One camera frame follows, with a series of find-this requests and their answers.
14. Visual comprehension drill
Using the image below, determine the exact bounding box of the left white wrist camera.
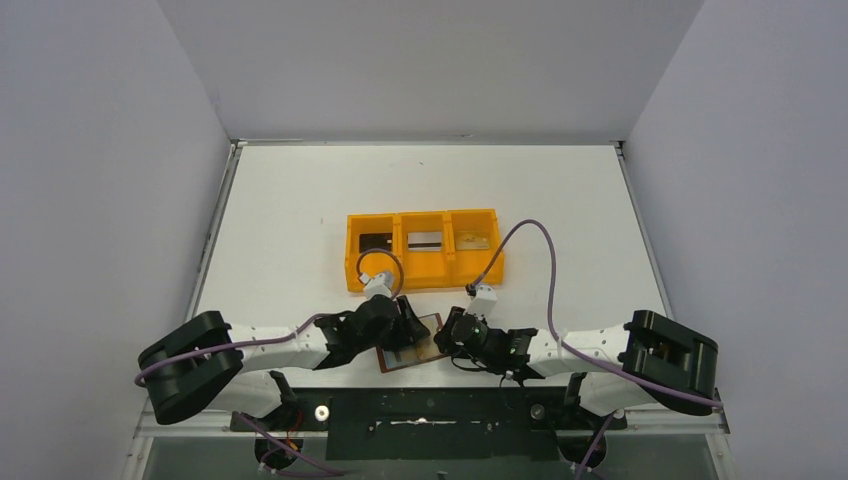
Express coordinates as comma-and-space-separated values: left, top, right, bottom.
359, 271, 395, 300

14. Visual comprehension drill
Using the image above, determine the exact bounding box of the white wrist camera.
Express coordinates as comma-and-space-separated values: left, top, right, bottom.
359, 271, 395, 300
466, 283, 497, 318

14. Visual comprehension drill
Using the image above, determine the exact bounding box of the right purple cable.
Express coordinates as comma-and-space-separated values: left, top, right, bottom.
468, 219, 723, 409

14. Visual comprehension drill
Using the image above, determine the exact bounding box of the yellow bin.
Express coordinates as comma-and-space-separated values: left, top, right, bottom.
344, 213, 402, 292
396, 211, 453, 290
448, 209, 501, 287

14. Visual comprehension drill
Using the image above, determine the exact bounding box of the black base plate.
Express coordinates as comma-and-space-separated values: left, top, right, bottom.
259, 387, 604, 461

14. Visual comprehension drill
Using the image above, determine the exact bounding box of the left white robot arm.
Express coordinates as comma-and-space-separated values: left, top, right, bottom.
134, 294, 431, 425

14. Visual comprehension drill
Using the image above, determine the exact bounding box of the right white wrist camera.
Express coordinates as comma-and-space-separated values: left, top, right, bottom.
466, 283, 497, 318

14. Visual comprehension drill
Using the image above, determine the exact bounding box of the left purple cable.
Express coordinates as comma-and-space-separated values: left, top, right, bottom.
134, 248, 405, 389

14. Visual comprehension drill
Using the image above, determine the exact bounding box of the left yellow bin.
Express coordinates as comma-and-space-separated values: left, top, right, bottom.
344, 213, 402, 292

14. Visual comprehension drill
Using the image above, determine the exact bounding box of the purple cable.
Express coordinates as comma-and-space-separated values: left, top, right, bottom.
468, 219, 723, 409
134, 248, 405, 389

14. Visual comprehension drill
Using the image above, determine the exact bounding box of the white magnetic stripe card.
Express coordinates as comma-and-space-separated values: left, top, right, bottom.
406, 231, 443, 252

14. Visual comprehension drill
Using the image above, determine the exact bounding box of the brown leather card holder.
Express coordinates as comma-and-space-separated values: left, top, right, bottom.
376, 313, 447, 374

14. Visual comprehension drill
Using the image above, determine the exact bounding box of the middle yellow bin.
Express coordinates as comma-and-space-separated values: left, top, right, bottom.
396, 211, 453, 290

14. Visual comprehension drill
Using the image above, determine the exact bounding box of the right yellow bin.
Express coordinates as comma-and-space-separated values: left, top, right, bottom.
448, 209, 501, 287

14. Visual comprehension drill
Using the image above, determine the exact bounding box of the black VIP card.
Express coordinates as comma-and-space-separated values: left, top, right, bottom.
358, 232, 393, 254

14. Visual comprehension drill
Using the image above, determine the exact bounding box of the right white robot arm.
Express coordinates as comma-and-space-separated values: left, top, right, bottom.
434, 307, 722, 416

